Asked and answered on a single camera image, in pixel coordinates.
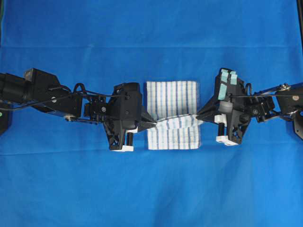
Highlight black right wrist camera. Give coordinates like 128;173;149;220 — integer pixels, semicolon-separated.
214;68;246;113

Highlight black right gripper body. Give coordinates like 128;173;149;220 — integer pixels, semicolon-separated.
214;110;249;146

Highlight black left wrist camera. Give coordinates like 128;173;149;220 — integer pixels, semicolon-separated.
108;82;142;122

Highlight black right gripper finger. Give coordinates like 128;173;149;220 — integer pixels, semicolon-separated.
197;96;219;115
196;113;215;122

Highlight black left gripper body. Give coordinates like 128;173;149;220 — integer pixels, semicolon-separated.
103;118;139;151

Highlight blue table cloth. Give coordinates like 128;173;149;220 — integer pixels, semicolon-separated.
0;0;303;227

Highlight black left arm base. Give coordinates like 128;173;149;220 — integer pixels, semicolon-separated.
0;110;12;136

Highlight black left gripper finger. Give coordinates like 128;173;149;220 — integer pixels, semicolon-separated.
141;111;156;123
138;121;157;131

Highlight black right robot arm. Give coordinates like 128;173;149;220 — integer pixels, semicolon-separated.
197;82;303;146

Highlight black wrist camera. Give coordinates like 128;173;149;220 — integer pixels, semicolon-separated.
108;82;142;122
214;68;246;113

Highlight white blue-striped towel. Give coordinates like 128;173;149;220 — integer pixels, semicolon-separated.
146;81;203;150

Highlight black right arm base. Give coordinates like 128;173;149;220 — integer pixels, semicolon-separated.
293;112;303;139

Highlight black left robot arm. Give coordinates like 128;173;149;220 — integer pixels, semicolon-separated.
0;68;156;152

